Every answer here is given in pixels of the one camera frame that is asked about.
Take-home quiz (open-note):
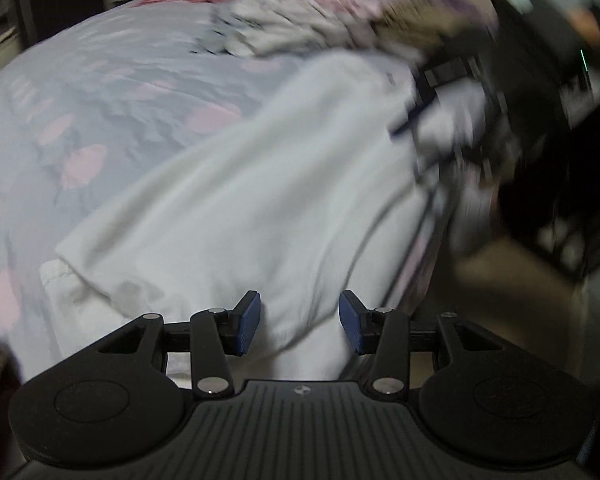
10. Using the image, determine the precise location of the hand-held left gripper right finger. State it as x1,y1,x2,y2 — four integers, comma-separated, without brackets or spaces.
339,290,503,401

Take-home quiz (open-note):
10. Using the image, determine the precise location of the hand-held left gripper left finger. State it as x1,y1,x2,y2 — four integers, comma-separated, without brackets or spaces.
97,290,262,401

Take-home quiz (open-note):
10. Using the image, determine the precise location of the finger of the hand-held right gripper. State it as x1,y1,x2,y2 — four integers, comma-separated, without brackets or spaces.
389,54,486,142
412,135,516,186

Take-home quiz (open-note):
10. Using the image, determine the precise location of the white t-shirt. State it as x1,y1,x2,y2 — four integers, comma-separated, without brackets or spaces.
39,51,486,382

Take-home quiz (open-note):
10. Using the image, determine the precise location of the brown striped garment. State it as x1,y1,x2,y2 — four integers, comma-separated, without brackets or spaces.
370,0,486,58

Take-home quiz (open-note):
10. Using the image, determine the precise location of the cream garment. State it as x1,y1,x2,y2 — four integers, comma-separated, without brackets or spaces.
190,0,381,58

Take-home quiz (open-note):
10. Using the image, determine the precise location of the black cable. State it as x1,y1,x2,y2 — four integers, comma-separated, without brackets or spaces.
387,170,446,306

